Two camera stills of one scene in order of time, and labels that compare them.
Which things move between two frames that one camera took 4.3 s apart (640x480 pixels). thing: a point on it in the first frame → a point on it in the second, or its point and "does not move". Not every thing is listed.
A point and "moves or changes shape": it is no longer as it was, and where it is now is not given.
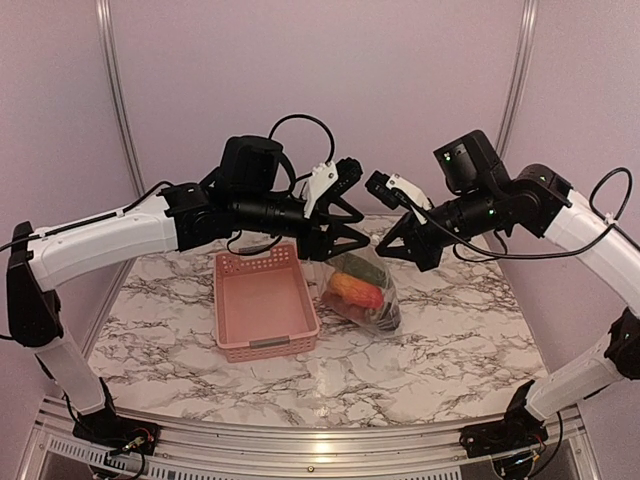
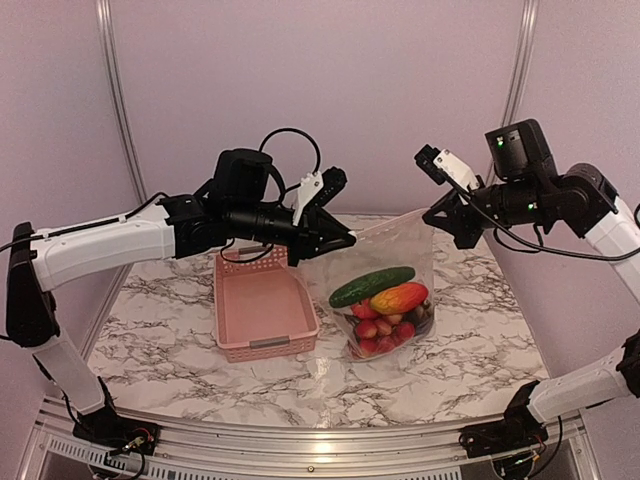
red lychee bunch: [358, 314] → [380, 334]
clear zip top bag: [360, 287] moves or changes shape
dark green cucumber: [359, 268] → [361, 287]
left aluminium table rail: [106, 308] does not move
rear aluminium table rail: [385, 216] does not move
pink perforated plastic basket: [263, 304] does not move
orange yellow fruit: [355, 290] → [398, 298]
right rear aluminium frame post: [528, 30] does not move
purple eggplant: [390, 318] → [421, 317]
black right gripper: [425, 253] → [459, 221]
